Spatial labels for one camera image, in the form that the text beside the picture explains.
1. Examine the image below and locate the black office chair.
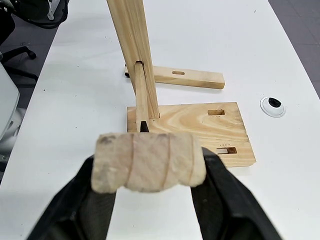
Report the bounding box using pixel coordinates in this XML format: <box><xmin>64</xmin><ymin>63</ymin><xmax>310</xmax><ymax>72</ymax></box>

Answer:
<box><xmin>0</xmin><ymin>7</ymin><xmax>40</xmax><ymax>82</ymax></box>

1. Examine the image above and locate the wooden cross bar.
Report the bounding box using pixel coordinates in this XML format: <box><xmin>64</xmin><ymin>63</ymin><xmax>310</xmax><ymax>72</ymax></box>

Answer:
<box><xmin>134</xmin><ymin>61</ymin><xmax>151</xmax><ymax>134</ymax></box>

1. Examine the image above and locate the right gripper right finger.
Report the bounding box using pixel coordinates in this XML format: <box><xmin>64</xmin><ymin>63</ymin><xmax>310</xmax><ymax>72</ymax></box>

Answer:
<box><xmin>190</xmin><ymin>146</ymin><xmax>284</xmax><ymax>240</ymax></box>

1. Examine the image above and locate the wooden seat board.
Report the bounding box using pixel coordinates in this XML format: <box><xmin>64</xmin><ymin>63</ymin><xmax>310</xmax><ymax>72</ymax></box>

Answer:
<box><xmin>126</xmin><ymin>101</ymin><xmax>257</xmax><ymax>168</ymax></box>

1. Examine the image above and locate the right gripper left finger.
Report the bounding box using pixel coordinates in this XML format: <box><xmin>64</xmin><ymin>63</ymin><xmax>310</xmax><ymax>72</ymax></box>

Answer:
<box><xmin>34</xmin><ymin>153</ymin><xmax>117</xmax><ymax>240</ymax></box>

